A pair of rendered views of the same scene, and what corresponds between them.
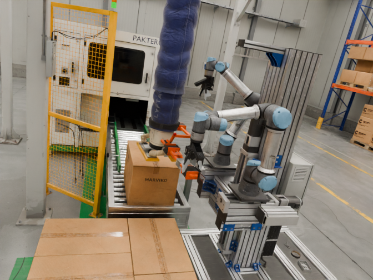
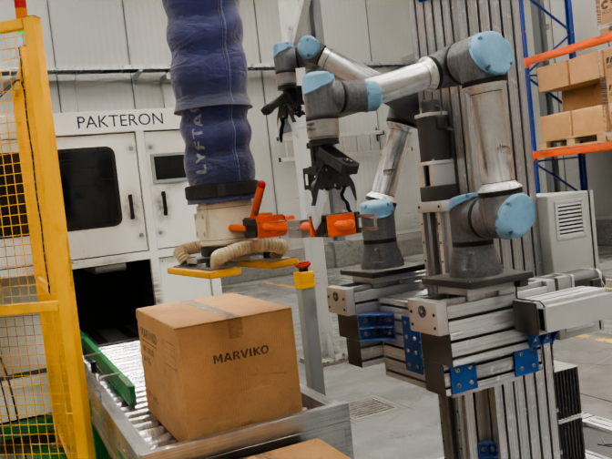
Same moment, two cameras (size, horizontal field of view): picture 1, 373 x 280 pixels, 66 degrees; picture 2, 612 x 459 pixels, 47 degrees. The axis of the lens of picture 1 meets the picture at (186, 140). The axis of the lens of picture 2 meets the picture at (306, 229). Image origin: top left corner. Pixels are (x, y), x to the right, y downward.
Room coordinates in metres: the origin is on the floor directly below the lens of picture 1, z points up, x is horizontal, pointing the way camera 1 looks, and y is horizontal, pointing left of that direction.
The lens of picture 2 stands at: (-0.06, 0.19, 1.31)
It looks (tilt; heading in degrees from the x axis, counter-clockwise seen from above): 3 degrees down; 354
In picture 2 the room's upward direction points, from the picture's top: 6 degrees counter-clockwise
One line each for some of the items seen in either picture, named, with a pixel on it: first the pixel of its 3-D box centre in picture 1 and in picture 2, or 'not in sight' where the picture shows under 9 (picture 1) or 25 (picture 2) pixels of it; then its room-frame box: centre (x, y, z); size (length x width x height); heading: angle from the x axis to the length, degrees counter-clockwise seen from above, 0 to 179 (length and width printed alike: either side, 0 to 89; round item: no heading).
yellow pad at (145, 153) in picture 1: (147, 149); (201, 266); (2.05, 0.28, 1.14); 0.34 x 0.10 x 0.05; 24
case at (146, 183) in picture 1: (149, 172); (214, 362); (2.47, 0.29, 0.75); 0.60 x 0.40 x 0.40; 18
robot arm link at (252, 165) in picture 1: (254, 170); (472, 216); (1.84, -0.50, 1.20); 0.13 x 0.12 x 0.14; 19
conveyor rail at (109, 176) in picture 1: (109, 159); (94, 400); (3.13, 0.87, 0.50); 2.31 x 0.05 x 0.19; 18
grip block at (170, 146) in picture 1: (171, 149); (264, 226); (1.86, 0.09, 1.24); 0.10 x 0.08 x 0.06; 114
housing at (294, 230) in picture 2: (182, 163); (304, 228); (1.66, 0.00, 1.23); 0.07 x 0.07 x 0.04; 24
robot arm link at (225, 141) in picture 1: (225, 144); (377, 219); (2.33, -0.33, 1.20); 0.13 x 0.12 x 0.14; 170
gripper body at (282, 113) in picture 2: (207, 83); (290, 102); (2.50, -0.09, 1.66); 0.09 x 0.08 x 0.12; 109
